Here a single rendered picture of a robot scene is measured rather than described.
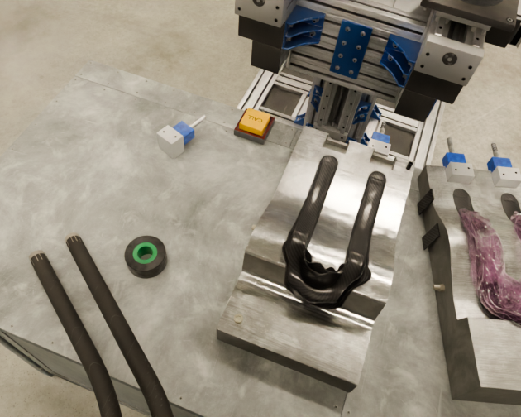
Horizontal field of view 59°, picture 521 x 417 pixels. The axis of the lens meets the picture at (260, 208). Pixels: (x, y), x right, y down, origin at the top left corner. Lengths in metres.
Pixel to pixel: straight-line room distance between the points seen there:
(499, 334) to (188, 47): 2.20
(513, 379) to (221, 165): 0.71
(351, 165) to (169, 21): 2.04
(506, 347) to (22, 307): 0.87
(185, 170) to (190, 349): 0.41
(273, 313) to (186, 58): 1.96
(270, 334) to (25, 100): 1.97
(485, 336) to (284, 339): 0.34
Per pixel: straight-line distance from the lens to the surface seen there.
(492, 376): 0.88
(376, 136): 1.16
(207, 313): 0.91
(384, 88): 1.47
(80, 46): 2.77
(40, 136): 1.21
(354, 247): 0.87
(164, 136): 1.08
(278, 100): 2.10
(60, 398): 1.76
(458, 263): 0.96
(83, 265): 0.93
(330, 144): 1.07
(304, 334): 0.84
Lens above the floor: 1.65
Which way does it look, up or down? 57 degrees down
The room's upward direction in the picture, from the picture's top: 8 degrees clockwise
